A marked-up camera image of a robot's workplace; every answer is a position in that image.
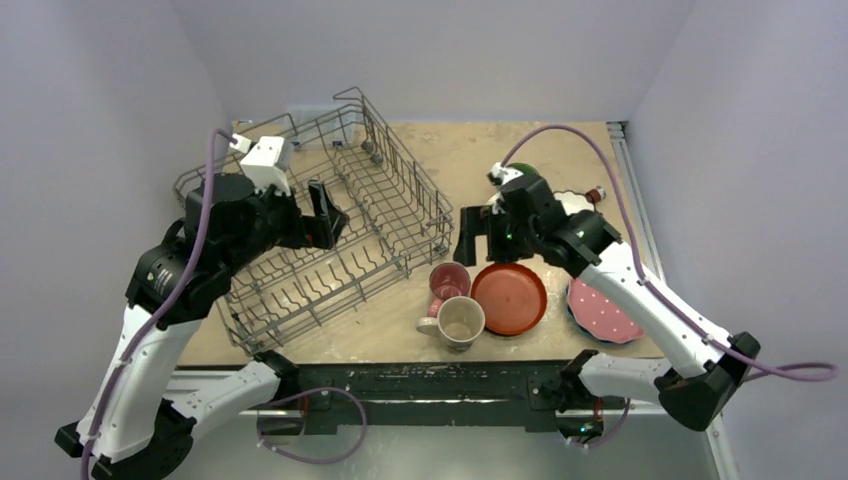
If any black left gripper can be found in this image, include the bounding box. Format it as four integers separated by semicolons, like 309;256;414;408
224;175;349;273

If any pink patterned mug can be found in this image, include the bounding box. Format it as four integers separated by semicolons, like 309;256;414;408
427;262;472;317

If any beige mug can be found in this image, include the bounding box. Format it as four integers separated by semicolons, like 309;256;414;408
416;296;486;353

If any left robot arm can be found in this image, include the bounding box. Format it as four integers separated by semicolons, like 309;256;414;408
55;174;349;479

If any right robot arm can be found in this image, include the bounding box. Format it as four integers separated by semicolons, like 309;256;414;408
453;175;761;431

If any green bowl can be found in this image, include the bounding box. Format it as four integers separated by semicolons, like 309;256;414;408
507;162;539;176

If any red-orange plate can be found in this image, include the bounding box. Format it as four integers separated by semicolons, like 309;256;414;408
470;263;548;336

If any white bowl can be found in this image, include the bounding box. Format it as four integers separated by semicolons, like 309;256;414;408
554;190;596;215

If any clear plastic container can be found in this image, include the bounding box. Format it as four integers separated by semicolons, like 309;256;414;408
288;105;360;150

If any blue plate under pink plate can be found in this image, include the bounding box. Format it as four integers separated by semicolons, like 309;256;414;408
564;281;637;346

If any pink polka dot plate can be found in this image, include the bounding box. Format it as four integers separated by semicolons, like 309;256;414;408
568;278;645;344

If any grey wire dish rack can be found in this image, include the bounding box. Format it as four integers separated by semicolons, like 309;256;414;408
181;87;453;365

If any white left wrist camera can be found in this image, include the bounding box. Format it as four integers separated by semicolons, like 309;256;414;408
230;134;293;197

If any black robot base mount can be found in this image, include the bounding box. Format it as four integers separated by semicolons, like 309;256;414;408
267;360;625;435

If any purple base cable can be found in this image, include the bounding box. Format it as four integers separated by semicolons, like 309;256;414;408
256;386;368;466

